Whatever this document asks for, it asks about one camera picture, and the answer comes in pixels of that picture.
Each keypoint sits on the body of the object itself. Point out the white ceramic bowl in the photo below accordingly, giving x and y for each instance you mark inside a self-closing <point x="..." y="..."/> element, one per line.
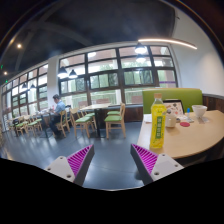
<point x="199" y="110"/>

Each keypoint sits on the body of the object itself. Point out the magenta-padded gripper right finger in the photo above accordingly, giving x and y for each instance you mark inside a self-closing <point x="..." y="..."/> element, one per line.
<point x="146" y="160"/>

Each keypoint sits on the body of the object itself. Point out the white paper sheet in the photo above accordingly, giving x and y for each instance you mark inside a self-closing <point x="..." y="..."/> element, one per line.
<point x="147" y="118"/>

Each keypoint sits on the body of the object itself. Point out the small white packet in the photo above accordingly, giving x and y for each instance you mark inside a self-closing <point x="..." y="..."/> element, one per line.
<point x="204" y="120"/>

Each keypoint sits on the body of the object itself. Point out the wooden chairs with green seats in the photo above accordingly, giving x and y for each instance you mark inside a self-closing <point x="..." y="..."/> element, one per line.
<point x="113" y="118"/>

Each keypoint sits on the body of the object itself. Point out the green upholstered bench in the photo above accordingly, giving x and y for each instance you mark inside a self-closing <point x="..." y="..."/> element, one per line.
<point x="186" y="95"/>

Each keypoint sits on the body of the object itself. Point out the dark-framed window wall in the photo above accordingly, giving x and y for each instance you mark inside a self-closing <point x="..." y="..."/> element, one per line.
<point x="103" y="80"/>

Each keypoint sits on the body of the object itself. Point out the white ceramic mug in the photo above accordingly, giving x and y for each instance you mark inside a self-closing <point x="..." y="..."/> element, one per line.
<point x="171" y="120"/>

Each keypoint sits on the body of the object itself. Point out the yellow drink bottle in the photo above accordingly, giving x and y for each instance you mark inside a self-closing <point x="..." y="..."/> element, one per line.
<point x="158" y="126"/>

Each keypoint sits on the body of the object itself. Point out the hanging pendant lamps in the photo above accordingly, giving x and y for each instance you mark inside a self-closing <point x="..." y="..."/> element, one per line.
<point x="140" y="48"/>

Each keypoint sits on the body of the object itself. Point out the flat round red coaster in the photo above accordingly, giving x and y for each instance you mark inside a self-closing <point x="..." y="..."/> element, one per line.
<point x="184" y="124"/>

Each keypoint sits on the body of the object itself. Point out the wooden dining table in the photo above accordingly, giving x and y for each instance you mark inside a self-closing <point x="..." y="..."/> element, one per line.
<point x="95" y="106"/>

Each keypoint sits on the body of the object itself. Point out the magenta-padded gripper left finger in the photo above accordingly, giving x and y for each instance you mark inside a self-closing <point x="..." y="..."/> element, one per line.
<point x="80" y="160"/>

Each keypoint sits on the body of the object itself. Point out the curved ceiling light strip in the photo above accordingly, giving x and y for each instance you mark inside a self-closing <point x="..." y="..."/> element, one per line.
<point x="166" y="40"/>

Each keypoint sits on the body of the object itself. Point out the person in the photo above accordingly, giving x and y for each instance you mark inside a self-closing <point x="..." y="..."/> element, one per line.
<point x="59" y="108"/>

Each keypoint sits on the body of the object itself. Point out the dark-framed picture stand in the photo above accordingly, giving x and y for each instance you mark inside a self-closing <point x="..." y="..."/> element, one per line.
<point x="175" y="107"/>

